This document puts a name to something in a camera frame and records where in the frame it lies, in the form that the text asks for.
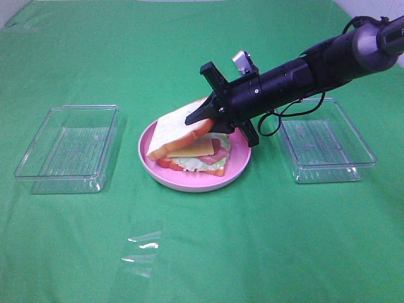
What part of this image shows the left clear plastic tray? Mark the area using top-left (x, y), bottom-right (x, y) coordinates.
top-left (14, 105), bottom-right (119, 194)

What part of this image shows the pink round plate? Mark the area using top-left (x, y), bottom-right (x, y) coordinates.
top-left (138, 122), bottom-right (251, 193)

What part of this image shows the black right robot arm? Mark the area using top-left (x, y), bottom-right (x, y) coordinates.
top-left (185, 16), bottom-right (403, 146)

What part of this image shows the toy lettuce leaf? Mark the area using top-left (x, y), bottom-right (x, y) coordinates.
top-left (171, 133), bottom-right (231, 170)

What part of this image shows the clear tape patch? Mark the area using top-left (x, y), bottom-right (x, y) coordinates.
top-left (120, 219), bottom-right (165, 278)

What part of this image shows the yellow toy cheese slice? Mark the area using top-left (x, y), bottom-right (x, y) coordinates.
top-left (166, 136), bottom-right (215, 158)

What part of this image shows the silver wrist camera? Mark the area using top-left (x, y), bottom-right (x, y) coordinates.
top-left (232, 50), bottom-right (258, 76)

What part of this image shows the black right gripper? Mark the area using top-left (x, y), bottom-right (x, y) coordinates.
top-left (185, 58), bottom-right (311, 147)

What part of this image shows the green tablecloth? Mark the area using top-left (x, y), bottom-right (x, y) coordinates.
top-left (1, 1), bottom-right (403, 302)

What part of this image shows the right clear plastic tray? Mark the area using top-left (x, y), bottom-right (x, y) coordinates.
top-left (278, 98), bottom-right (377, 184)

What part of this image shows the toy bacon strip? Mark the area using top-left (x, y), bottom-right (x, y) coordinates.
top-left (197, 138), bottom-right (229, 165)

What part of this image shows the clear plastic tray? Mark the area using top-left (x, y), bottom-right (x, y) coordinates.
top-left (278, 98), bottom-right (377, 184)
top-left (14, 105), bottom-right (119, 194)

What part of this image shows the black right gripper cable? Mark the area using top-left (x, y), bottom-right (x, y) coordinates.
top-left (258, 15), bottom-right (389, 138)

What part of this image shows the toy bread slice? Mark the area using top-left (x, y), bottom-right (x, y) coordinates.
top-left (146, 97), bottom-right (214, 161)
top-left (156, 159), bottom-right (225, 177)

